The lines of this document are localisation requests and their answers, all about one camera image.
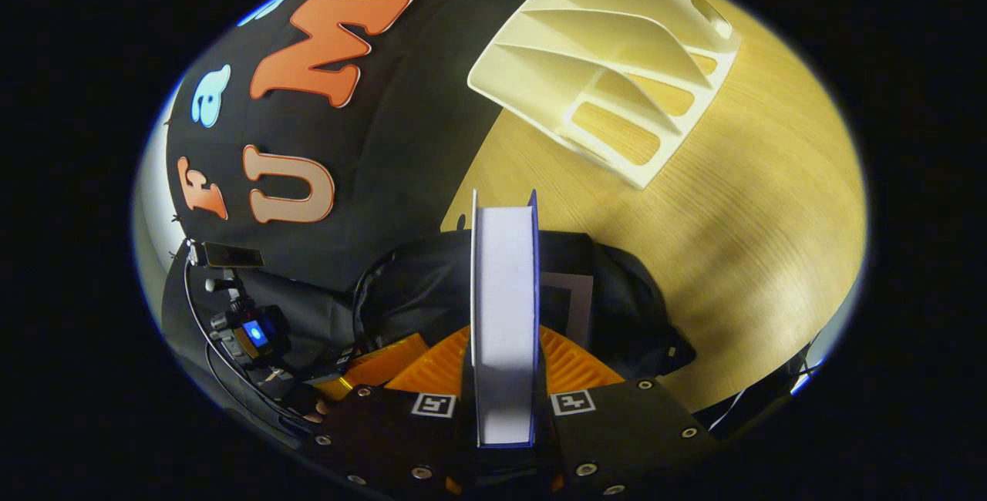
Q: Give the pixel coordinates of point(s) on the black schoolbag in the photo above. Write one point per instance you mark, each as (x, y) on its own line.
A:
(617, 308)

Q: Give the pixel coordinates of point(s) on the dark blue spine book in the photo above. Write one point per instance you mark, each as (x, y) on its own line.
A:
(503, 293)

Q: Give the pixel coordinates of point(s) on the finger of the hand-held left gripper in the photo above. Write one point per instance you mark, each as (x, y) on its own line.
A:
(378, 366)

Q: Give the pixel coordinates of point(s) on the white bookshelf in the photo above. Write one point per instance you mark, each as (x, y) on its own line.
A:
(586, 46)

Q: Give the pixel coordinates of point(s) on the black backdrop cloth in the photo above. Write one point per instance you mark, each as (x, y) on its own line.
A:
(409, 162)

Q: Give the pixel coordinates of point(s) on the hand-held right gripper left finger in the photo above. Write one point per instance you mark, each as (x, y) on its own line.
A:
(385, 432)

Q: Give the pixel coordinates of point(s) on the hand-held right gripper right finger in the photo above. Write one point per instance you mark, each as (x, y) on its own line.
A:
(617, 432)

